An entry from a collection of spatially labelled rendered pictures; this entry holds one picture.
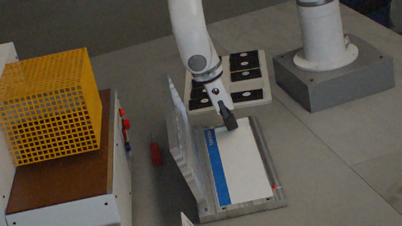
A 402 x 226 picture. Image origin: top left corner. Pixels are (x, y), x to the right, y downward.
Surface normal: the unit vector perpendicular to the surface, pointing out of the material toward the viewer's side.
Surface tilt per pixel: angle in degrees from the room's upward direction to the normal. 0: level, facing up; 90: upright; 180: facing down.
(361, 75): 90
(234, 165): 0
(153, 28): 90
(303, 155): 0
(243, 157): 0
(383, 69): 90
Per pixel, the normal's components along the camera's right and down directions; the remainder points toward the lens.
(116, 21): 0.29, 0.38
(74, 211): 0.09, 0.43
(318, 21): -0.18, 0.48
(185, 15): -0.15, -0.23
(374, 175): -0.18, -0.88
